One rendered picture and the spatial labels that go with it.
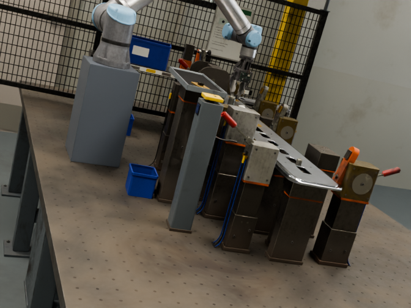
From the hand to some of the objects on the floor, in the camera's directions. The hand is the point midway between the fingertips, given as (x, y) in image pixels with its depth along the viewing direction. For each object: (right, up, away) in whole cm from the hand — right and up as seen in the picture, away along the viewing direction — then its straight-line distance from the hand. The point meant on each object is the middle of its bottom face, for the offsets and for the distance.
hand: (234, 95), depth 284 cm
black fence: (-71, -73, +68) cm, 122 cm away
